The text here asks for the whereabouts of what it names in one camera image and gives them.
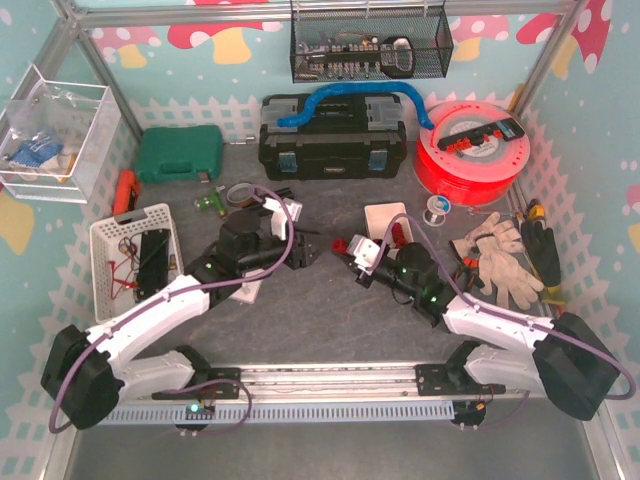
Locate black aluminium extrusion profile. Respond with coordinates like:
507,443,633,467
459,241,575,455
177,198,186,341
275,187,295,200

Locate white peg base plate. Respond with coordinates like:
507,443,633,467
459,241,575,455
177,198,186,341
230,280,262,304

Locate brown tape roll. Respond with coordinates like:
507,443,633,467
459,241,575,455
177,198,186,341
225,182,255,208

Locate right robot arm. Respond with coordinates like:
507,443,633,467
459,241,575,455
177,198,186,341
346,235,620,421

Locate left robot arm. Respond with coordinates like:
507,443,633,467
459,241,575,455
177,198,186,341
40,212,317,433

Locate white spring box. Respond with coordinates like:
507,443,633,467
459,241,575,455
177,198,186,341
364,202,414,248

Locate green small motor part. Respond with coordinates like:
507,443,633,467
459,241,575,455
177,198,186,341
194,186,227,219

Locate black toolbox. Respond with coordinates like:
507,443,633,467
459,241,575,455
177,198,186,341
258,94,407,181

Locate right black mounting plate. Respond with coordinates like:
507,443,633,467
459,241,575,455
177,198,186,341
414,363,506,396

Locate black mounting plate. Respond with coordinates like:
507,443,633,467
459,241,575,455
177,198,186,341
198,367,241,402
414,363,506,396

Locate white work glove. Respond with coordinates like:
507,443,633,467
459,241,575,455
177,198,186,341
450,212,544,310

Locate black board in basket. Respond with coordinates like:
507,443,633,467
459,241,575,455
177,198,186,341
134,229,170,302

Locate red filament spool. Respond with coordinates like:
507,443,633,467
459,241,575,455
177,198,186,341
413,100,531,207

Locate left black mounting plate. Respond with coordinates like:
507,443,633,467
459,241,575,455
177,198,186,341
198,367,241,402

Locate white perforated basket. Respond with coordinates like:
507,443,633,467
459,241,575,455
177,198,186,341
90,203,184,324

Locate green plastic case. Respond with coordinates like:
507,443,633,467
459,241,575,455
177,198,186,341
134,125,224,184

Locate black work glove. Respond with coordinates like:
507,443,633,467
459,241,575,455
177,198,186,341
521,221,561,287

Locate black red terminal strip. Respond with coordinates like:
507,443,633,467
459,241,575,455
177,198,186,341
437,117,525,154

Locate blue white cloth glove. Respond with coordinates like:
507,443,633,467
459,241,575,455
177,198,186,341
9,131,64,171

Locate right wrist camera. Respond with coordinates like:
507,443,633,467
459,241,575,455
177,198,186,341
347,234,380,274

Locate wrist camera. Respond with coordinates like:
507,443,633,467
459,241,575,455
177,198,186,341
263,197,303,241
347,234,380,274

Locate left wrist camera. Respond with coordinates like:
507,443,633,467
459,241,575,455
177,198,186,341
263,197,303,241

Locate solder wire spool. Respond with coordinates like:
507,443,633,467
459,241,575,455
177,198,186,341
423,195,451,227

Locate red handled pliers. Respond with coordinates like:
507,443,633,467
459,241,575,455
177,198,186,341
454,256,485,292

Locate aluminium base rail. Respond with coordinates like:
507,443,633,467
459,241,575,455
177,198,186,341
62,355,599,401

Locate blue corrugated hose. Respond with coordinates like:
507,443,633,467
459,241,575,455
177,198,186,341
277,82,435,131

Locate grey slotted cable duct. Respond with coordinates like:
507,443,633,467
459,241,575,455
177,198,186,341
101,400,455,426

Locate orange handled tool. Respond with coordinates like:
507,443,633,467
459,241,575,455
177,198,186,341
112,169,140,216

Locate black wire mesh basket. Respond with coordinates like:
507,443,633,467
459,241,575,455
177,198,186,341
290,6,454,83

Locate clear acrylic wall box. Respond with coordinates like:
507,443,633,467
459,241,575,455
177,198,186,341
1,65,121,204

